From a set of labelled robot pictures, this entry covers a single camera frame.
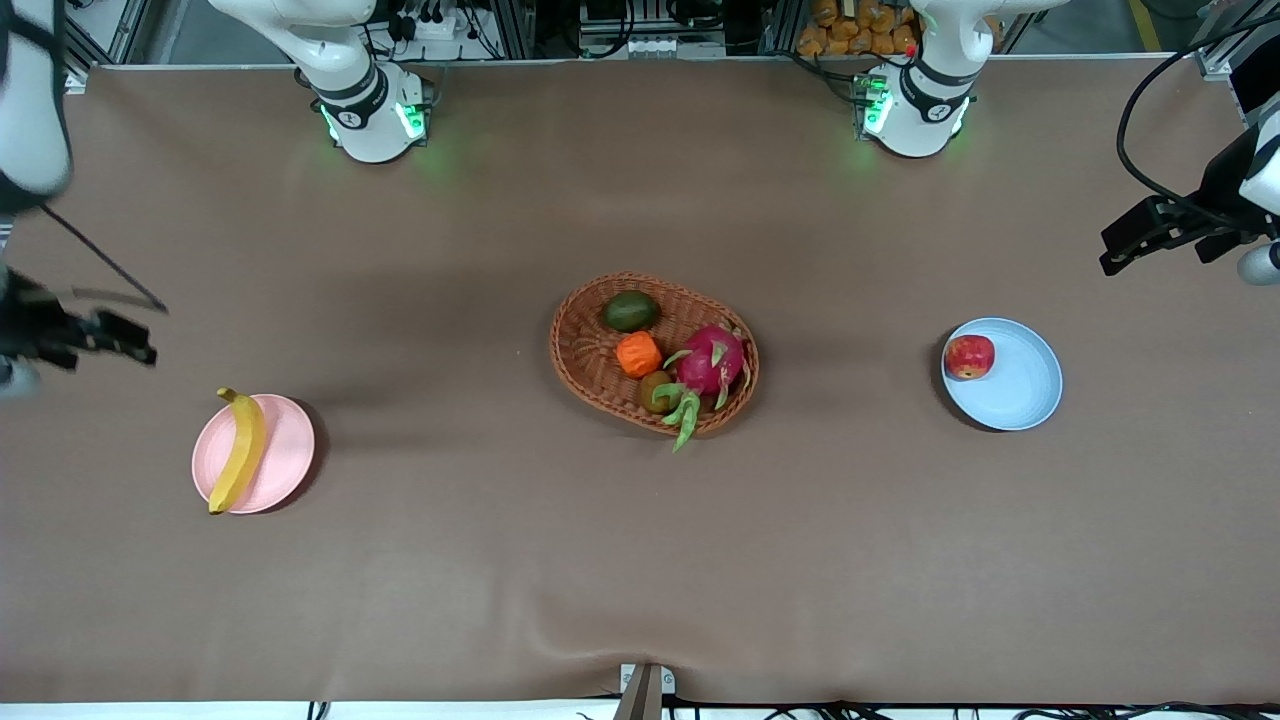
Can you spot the aluminium profile frame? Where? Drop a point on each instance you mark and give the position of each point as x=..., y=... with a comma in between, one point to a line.
x=1225, y=40

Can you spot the blue round plate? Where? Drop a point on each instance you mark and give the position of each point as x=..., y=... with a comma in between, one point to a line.
x=1020, y=385

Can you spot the pink round plate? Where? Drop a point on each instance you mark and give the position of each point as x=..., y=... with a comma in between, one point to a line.
x=285, y=450

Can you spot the pile of orange fruits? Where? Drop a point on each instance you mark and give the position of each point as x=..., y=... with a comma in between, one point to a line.
x=850, y=30

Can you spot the red apple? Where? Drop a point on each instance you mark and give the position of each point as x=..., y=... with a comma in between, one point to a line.
x=970, y=357

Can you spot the pink dragon fruit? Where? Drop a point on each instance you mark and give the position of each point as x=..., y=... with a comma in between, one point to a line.
x=712, y=360

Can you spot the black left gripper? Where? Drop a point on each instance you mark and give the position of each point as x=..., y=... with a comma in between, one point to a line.
x=1216, y=188

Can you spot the brown-green kiwi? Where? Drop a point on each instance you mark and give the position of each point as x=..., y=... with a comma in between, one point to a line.
x=655, y=388

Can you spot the orange tangerine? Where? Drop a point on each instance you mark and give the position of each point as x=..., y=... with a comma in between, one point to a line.
x=638, y=354

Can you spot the brown wicker basket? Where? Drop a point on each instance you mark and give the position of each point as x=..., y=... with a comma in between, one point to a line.
x=585, y=360

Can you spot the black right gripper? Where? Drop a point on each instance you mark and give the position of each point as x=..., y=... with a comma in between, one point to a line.
x=30, y=322

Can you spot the metal table edge clamp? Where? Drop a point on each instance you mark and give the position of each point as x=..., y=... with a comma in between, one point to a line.
x=645, y=690

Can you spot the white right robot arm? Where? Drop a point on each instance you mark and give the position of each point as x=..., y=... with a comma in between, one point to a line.
x=350, y=90

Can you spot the green avocado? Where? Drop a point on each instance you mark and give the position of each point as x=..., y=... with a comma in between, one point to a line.
x=630, y=311

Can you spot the white power strip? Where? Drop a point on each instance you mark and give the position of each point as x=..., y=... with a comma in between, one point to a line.
x=675, y=46

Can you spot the yellow banana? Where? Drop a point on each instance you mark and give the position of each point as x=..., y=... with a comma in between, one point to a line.
x=245, y=445

